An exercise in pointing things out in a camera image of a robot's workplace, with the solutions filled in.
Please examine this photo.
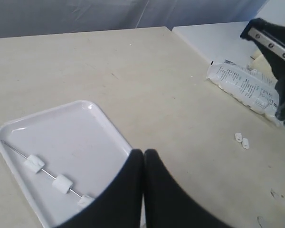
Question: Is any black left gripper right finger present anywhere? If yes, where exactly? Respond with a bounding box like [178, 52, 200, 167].
[144, 149, 230, 228]

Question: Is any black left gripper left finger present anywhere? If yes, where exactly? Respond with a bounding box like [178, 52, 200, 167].
[58, 149, 143, 228]

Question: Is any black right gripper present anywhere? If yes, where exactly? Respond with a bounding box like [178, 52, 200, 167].
[240, 17, 285, 130]

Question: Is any white marshmallow handle end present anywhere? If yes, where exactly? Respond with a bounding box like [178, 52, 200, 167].
[77, 195, 94, 208]

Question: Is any white marshmallow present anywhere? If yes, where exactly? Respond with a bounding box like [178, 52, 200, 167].
[23, 154, 45, 174]
[242, 138, 250, 150]
[235, 133, 243, 143]
[52, 174, 73, 194]

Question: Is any thin metal skewer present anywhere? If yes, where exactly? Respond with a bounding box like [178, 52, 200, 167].
[1, 140, 83, 198]

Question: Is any clear marshmallow bag with print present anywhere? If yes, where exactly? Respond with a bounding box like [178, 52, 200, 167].
[207, 60, 282, 126]

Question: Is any white rectangular plastic tray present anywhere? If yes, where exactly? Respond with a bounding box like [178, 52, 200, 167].
[0, 100, 131, 228]

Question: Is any grey-white fabric backdrop curtain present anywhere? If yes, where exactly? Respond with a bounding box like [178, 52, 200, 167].
[0, 0, 285, 40]

